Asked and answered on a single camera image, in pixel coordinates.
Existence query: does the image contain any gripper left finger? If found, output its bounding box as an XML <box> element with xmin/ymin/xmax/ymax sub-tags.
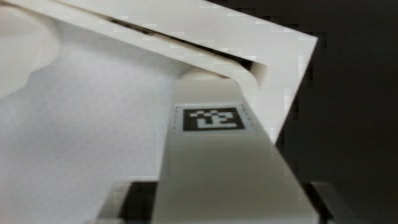
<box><xmin>91</xmin><ymin>182</ymin><xmax>131</xmax><ymax>224</ymax></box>

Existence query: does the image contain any white desk tabletop tray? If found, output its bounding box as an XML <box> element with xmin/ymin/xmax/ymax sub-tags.
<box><xmin>0</xmin><ymin>0</ymin><xmax>281</xmax><ymax>224</ymax></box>

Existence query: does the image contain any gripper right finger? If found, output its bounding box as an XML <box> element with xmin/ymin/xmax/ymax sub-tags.
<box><xmin>311</xmin><ymin>182</ymin><xmax>362</xmax><ymax>224</ymax></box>

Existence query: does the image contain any white right fence bar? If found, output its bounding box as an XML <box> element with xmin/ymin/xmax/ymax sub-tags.
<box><xmin>59</xmin><ymin>0</ymin><xmax>318</xmax><ymax>138</ymax></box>

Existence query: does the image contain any white desk leg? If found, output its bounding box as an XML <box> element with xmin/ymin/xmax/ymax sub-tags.
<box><xmin>151</xmin><ymin>69</ymin><xmax>320</xmax><ymax>224</ymax></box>
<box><xmin>0</xmin><ymin>4</ymin><xmax>62</xmax><ymax>99</ymax></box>

